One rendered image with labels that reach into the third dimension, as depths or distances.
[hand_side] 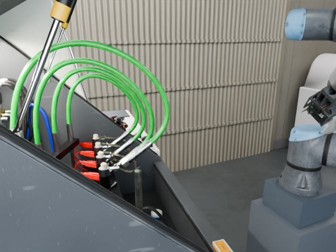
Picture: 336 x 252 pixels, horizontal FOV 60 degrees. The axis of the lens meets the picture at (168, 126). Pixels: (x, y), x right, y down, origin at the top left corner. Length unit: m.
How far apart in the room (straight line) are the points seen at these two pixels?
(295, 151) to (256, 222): 0.34
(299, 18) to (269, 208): 0.71
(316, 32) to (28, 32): 0.83
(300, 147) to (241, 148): 2.55
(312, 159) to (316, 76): 2.80
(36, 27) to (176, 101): 2.08
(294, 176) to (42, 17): 1.00
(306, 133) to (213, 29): 2.16
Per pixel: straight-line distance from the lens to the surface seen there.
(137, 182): 0.66
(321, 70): 3.83
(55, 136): 0.91
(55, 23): 0.39
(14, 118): 0.74
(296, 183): 1.13
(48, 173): 0.40
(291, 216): 1.15
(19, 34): 1.07
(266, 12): 3.49
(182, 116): 3.02
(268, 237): 1.23
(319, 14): 0.80
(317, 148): 1.08
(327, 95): 0.79
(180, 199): 0.92
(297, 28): 0.81
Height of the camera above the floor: 1.44
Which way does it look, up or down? 18 degrees down
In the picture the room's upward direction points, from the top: straight up
